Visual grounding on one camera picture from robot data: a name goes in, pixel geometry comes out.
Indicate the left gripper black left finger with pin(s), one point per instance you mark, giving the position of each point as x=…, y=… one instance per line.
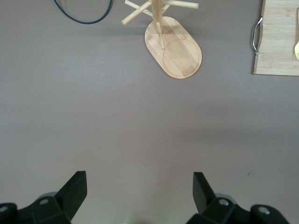
x=67, y=198

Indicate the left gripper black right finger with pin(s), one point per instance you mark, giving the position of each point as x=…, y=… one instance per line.
x=205, y=200

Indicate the wooden mug tree stand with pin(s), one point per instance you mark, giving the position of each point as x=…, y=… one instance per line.
x=182, y=58

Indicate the yellow plastic fork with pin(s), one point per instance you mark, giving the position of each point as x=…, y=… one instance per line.
x=297, y=50

